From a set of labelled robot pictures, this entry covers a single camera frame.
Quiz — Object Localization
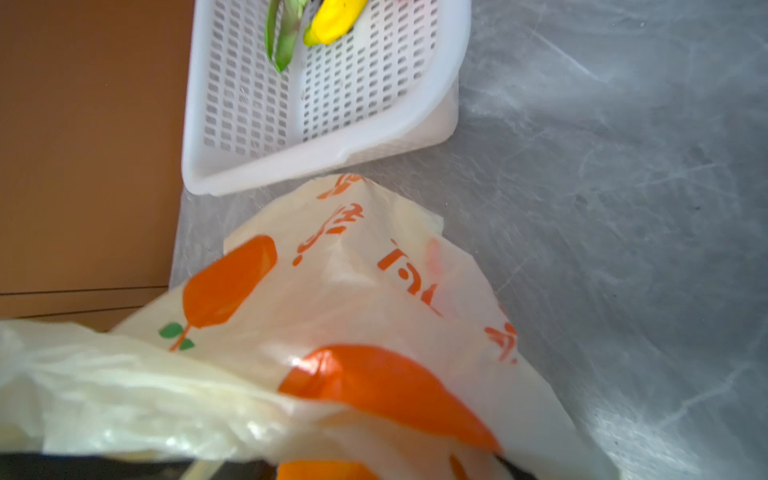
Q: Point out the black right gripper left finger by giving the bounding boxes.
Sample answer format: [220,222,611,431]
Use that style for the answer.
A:
[1,453,276,479]

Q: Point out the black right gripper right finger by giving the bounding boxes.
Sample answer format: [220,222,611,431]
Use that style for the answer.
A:
[496,456,537,480]

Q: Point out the translucent printed plastic bag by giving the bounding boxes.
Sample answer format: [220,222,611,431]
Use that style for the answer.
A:
[1,174,620,479]

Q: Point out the yellow banana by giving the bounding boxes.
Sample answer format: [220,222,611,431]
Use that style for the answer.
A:
[303,0,368,47]

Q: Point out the pink dragon fruit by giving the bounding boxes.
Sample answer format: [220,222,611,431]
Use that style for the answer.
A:
[264,0,310,73]

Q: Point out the white perforated plastic basket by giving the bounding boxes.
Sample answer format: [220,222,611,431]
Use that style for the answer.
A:
[181,1,472,196]

